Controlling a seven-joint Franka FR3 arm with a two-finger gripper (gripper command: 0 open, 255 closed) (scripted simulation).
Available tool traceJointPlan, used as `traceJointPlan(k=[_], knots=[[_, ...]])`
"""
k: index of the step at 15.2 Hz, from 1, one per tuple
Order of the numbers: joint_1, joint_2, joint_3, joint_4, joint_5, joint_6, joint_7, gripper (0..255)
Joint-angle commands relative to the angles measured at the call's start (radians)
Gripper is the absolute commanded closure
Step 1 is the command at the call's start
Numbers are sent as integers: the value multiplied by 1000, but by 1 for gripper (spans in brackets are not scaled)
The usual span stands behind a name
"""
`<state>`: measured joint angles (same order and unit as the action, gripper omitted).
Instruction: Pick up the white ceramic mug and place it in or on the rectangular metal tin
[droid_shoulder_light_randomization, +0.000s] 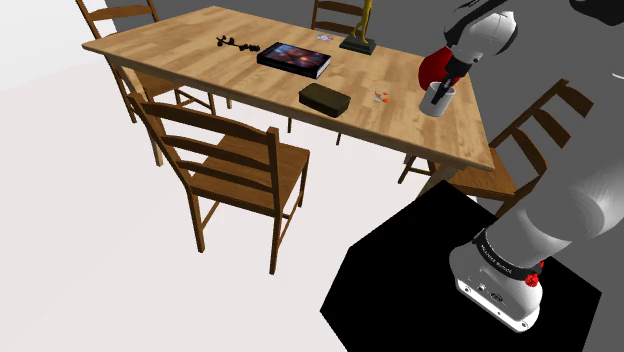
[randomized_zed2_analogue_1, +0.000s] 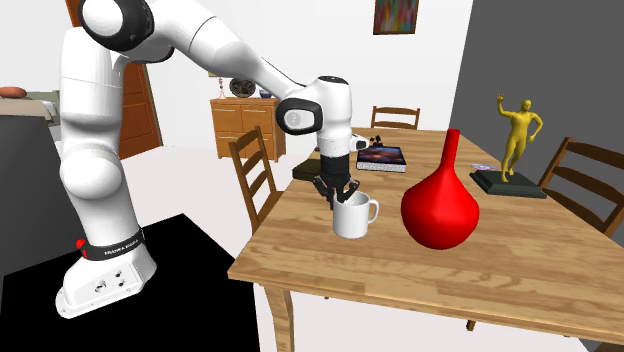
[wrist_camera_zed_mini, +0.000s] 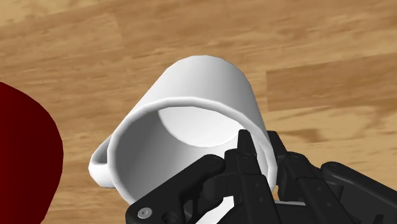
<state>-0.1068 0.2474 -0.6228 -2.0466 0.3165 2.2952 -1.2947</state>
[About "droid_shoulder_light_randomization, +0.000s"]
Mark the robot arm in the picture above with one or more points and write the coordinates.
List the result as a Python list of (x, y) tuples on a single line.
[(551, 214)]

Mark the dark green flat case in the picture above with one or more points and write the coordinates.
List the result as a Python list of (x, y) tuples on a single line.
[(324, 99)]

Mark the dark book with picture cover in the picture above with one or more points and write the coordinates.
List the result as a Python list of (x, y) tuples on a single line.
[(292, 57)]

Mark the wooden table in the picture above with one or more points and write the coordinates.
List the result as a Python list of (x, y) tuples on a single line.
[(204, 73)]

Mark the golden figure on dark base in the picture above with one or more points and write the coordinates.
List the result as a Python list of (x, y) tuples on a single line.
[(358, 44)]

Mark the red rounded object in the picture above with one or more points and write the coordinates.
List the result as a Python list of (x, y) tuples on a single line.
[(431, 68)]

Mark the white cup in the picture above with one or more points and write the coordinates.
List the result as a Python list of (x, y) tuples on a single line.
[(436, 108)]

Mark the wooden ladder-back chair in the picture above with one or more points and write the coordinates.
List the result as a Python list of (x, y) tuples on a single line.
[(146, 84), (239, 166), (487, 180), (331, 14)]

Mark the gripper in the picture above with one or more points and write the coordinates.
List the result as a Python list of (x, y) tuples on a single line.
[(456, 70)]

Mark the small orange and white object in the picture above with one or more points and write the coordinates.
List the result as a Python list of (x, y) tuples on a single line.
[(382, 97)]

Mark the small flat round disc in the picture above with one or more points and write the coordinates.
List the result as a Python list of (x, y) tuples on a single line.
[(324, 37)]

